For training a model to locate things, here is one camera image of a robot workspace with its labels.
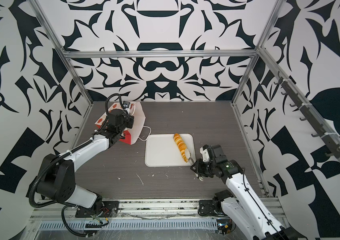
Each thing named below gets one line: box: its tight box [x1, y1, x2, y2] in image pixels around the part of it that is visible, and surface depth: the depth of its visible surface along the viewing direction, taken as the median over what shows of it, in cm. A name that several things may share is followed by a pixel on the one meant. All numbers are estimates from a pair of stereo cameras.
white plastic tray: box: [145, 133, 196, 167], surface depth 96 cm
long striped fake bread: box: [173, 133, 189, 163], surface depth 94 cm
